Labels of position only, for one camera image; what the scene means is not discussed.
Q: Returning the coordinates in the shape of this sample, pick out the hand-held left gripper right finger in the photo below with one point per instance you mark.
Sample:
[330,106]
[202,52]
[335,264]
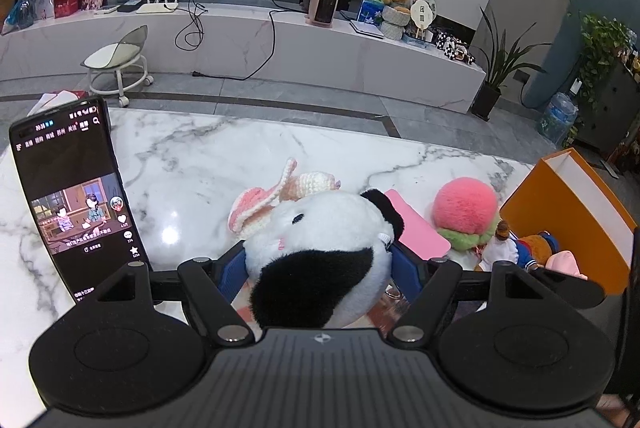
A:
[407,271]

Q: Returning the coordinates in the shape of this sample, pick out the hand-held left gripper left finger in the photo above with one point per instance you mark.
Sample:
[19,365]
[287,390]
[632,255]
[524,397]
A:
[233,272]

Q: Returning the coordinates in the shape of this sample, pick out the pink notebook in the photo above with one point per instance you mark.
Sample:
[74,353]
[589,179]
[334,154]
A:
[420,233]

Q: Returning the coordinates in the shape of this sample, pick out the pink peach plush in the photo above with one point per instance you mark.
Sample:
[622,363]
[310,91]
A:
[465,208]

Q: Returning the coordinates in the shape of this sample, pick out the black and white panda plush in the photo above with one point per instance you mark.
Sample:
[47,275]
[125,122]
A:
[325,228]

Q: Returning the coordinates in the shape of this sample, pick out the pink and white crocheted toy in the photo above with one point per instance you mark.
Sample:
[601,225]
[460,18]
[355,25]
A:
[305,183]

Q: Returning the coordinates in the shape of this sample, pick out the orange box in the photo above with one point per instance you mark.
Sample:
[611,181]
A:
[565,203]

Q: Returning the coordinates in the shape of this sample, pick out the small doll in white dress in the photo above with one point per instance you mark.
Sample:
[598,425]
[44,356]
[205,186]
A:
[500,249]

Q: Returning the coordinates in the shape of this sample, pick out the brown bear plush sailor outfit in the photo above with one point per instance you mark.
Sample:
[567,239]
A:
[537,245]

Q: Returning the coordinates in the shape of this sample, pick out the light pink plush toy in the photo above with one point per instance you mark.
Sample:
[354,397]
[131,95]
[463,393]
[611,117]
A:
[562,264]

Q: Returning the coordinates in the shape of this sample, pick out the potted plant in black pot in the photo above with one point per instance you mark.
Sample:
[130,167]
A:
[487,100]

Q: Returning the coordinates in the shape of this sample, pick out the black smartphone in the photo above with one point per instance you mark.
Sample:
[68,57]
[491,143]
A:
[65,158]

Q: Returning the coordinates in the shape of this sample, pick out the blue water bottle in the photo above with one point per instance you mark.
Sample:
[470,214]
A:
[557,115]

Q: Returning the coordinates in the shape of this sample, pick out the grey laptop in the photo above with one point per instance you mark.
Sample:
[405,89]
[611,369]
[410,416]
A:
[366,29]

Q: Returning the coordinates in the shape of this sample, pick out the pink and white papers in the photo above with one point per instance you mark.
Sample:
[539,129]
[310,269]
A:
[55,100]

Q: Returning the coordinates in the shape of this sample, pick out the white rolling stool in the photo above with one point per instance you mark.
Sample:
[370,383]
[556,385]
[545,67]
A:
[112,54]

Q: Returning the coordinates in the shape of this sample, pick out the round paper fan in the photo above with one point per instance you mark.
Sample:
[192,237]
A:
[424,13]

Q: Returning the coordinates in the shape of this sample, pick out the dark cabinet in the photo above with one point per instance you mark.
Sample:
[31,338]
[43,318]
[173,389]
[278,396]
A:
[610,108]

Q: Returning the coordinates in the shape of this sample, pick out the green and blue printed box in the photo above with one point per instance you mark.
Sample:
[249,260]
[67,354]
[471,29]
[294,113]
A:
[371,3]

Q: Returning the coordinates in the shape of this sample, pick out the pink space heater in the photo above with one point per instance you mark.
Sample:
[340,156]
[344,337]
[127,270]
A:
[324,3]

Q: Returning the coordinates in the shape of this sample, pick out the black flat device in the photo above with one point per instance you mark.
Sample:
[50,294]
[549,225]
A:
[130,6]

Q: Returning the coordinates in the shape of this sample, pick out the white flat box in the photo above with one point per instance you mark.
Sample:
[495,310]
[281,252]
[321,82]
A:
[107,9]

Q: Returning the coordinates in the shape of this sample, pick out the leafy plant on cabinet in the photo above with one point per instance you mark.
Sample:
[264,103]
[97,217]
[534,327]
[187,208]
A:
[600,43]

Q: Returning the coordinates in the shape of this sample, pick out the red gift box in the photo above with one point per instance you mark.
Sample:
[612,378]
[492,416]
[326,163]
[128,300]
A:
[66,5]

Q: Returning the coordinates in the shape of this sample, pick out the blue plastic bag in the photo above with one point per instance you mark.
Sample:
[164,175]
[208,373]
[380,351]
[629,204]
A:
[20,15]

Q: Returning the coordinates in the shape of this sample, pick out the golden ornament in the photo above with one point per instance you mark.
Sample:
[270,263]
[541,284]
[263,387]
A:
[7,0]

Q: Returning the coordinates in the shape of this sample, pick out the small photo frame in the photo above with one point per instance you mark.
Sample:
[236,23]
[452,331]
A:
[93,0]

